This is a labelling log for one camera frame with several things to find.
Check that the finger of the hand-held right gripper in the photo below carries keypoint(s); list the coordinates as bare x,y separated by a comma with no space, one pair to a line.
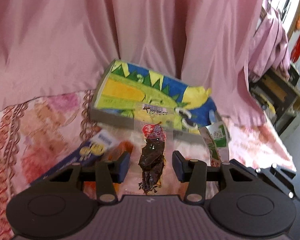
275,175

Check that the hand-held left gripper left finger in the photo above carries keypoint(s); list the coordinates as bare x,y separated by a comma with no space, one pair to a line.
122,166

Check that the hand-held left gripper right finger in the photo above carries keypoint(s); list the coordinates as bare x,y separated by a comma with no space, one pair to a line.
178,166

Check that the clear packet dark dried snack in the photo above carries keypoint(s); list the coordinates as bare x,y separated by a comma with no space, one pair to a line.
151,157

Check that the blue snack packet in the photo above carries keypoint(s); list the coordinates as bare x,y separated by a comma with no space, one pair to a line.
90,152

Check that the green white snack packet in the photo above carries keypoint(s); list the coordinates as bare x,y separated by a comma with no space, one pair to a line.
218,135

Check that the grey tray with painted lining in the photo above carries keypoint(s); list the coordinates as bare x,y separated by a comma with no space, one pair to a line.
115,97

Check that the yellow object under desk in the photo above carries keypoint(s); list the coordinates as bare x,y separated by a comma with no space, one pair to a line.
271,107

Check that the crumpled yellow paper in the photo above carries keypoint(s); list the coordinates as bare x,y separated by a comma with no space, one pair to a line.
197,95

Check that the black desk with yellow drawers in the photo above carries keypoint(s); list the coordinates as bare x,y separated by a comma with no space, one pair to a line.
285,100

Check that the black box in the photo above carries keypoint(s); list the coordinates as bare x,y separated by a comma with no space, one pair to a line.
293,76

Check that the tied pink window curtain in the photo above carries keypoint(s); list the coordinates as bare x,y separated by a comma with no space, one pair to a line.
272,40

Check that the large pink curtain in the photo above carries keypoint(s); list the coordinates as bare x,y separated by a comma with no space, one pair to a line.
65,42

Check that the window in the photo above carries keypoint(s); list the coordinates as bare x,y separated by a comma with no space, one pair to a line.
285,2

